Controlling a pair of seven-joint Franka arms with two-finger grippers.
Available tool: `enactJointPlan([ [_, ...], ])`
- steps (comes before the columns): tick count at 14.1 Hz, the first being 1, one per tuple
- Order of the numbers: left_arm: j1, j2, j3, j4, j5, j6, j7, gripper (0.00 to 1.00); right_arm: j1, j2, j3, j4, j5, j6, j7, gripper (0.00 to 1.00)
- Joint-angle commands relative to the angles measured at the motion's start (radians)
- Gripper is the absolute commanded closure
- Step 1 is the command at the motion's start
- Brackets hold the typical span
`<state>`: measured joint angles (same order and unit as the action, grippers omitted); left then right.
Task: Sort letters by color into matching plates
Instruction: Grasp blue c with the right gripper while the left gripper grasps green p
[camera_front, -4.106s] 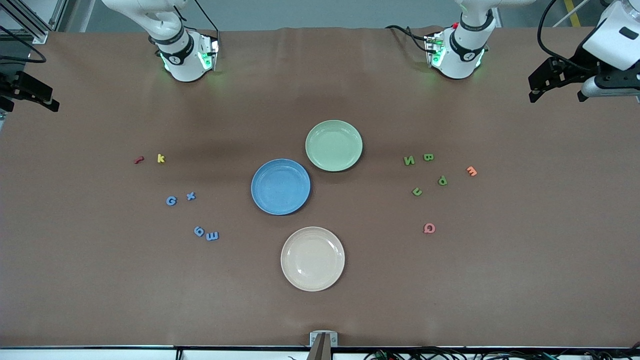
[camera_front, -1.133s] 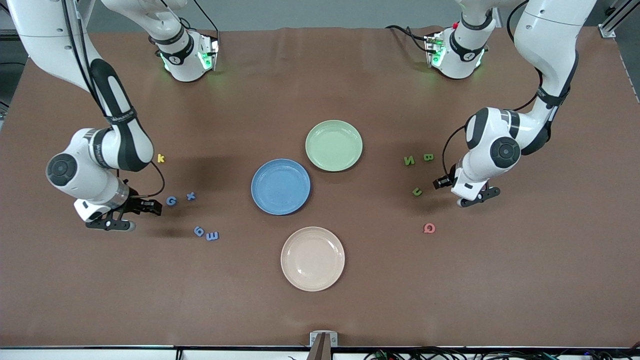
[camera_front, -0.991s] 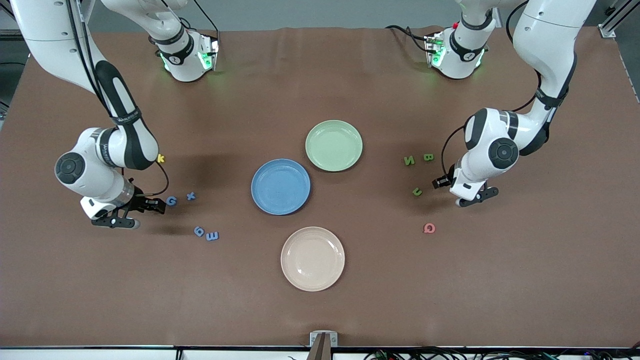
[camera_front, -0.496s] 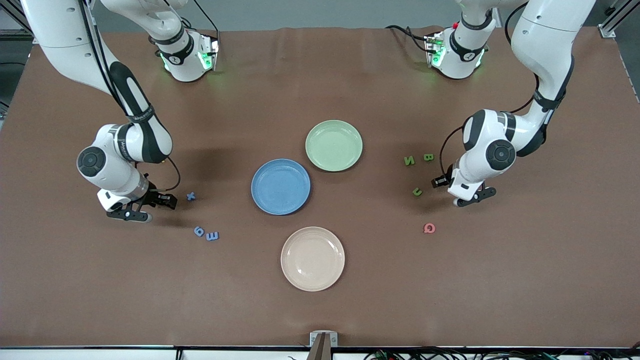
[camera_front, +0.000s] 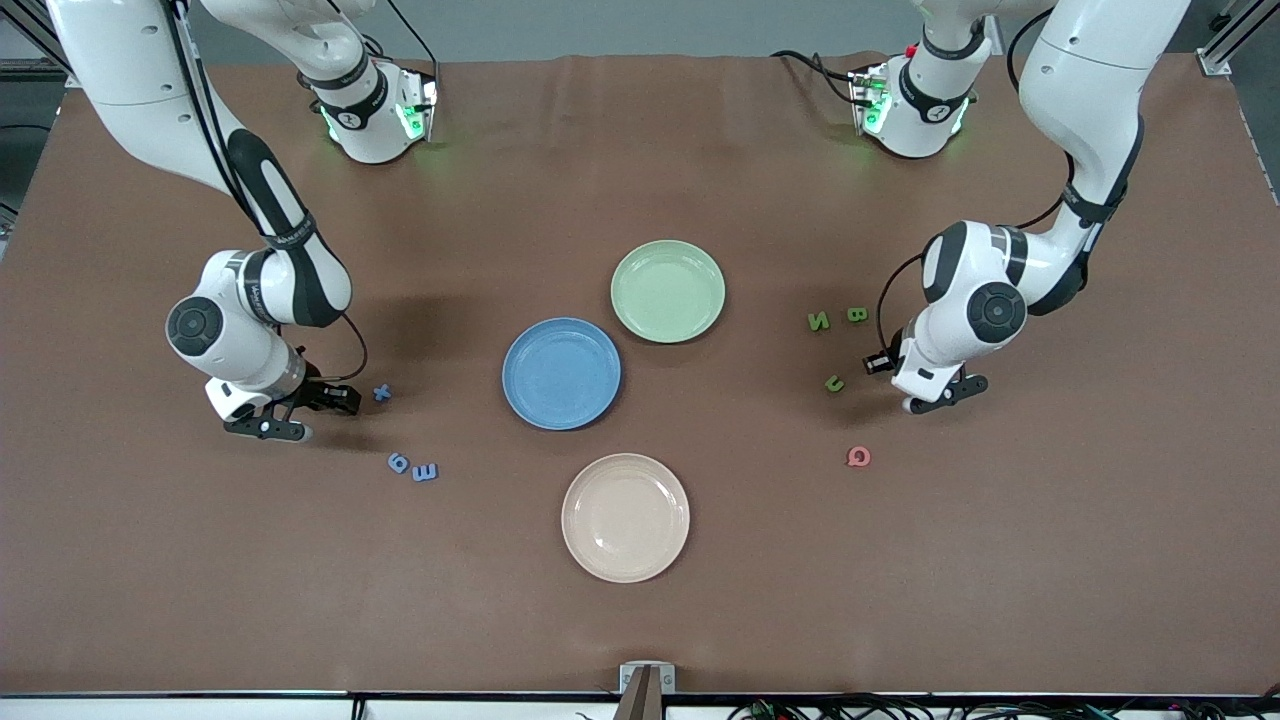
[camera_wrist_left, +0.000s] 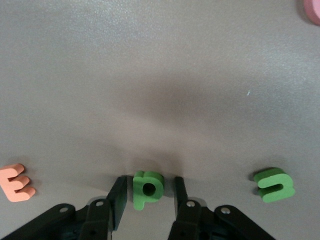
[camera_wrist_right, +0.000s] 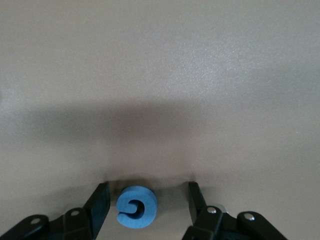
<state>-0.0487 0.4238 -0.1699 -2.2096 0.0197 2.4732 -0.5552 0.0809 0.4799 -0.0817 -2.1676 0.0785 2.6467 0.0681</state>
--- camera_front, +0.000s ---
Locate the light green plate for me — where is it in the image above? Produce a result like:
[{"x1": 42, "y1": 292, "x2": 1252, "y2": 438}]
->
[{"x1": 610, "y1": 239, "x2": 727, "y2": 345}]

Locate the grey metal pole bracket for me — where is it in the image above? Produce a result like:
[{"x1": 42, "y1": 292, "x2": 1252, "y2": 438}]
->
[{"x1": 619, "y1": 661, "x2": 677, "y2": 694}]

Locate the black right base cable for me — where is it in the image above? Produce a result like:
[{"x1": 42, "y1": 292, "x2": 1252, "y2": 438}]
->
[{"x1": 383, "y1": 0, "x2": 442, "y2": 91}]

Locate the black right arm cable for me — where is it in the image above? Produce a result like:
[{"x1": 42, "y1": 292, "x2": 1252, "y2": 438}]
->
[{"x1": 163, "y1": 0, "x2": 370, "y2": 384}]

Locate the black floor cable bundle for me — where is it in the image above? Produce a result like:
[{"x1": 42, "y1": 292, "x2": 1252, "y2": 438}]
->
[{"x1": 725, "y1": 685, "x2": 1280, "y2": 720}]

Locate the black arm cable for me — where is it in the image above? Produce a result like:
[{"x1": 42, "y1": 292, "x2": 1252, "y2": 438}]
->
[
  {"x1": 163, "y1": 0, "x2": 370, "y2": 384},
  {"x1": 877, "y1": 8, "x2": 1079, "y2": 353}
]

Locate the blue plate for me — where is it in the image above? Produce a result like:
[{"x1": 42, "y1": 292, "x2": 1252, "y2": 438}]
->
[{"x1": 501, "y1": 317, "x2": 623, "y2": 432}]

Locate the black base cable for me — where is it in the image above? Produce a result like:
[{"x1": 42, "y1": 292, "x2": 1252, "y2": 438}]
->
[
  {"x1": 383, "y1": 0, "x2": 442, "y2": 91},
  {"x1": 770, "y1": 48, "x2": 863, "y2": 109}
]

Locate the beige plate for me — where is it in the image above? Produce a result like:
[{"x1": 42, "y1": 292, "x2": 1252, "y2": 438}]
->
[{"x1": 560, "y1": 453, "x2": 692, "y2": 585}]

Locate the black left base cable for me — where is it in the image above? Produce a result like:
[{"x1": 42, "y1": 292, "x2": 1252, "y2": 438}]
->
[{"x1": 770, "y1": 48, "x2": 863, "y2": 109}]

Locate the tan camera pole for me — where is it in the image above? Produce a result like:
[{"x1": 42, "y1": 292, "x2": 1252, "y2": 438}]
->
[{"x1": 613, "y1": 667, "x2": 666, "y2": 720}]

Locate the aluminium frame profile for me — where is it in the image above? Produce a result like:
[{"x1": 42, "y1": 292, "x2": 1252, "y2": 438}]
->
[
  {"x1": 0, "y1": 0, "x2": 76, "y2": 86},
  {"x1": 1195, "y1": 0, "x2": 1280, "y2": 79}
]

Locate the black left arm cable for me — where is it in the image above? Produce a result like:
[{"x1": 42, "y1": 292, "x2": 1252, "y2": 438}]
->
[{"x1": 877, "y1": 8, "x2": 1079, "y2": 353}]

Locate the brown table cover sheet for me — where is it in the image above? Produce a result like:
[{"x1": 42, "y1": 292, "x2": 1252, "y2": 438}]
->
[{"x1": 0, "y1": 52, "x2": 1280, "y2": 696}]

